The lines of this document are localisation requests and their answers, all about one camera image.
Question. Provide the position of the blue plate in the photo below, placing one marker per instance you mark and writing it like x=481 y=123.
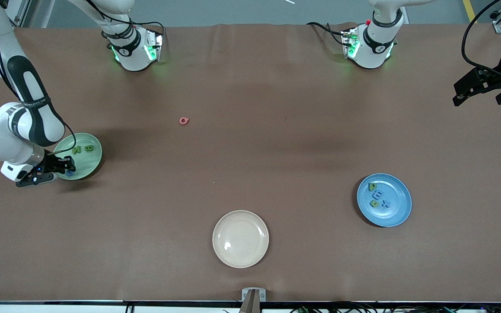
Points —
x=396 y=215

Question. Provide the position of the silver camera mount bracket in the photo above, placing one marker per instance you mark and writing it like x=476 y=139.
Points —
x=245 y=294

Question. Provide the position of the silver arm base box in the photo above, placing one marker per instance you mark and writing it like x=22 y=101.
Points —
x=158 y=43
x=347 y=43

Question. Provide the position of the green letter B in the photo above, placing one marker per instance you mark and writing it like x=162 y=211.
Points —
x=88 y=148

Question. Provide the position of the green letter N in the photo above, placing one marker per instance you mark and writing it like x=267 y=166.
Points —
x=76 y=150

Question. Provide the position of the green letter u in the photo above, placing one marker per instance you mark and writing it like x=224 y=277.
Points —
x=375 y=204

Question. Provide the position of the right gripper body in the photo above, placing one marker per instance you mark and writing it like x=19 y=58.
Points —
x=51 y=164

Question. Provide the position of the brown table mat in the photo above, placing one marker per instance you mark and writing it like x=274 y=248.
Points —
x=250 y=87

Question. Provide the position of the green letter p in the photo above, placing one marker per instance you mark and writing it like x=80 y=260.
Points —
x=370 y=188

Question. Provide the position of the grey camera pole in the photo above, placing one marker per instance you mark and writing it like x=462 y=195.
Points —
x=250 y=306

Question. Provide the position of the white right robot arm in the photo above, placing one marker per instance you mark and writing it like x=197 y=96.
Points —
x=2 y=143

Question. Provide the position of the red letter Q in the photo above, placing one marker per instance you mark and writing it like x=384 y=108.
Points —
x=181 y=122

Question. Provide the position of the blue letter E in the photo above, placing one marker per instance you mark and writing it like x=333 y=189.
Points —
x=378 y=195

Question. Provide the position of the blue letter x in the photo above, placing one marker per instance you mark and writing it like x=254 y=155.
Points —
x=386 y=204

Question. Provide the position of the beige plate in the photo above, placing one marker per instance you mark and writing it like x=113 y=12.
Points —
x=240 y=239

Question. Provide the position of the light green plate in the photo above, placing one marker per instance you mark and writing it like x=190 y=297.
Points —
x=87 y=165

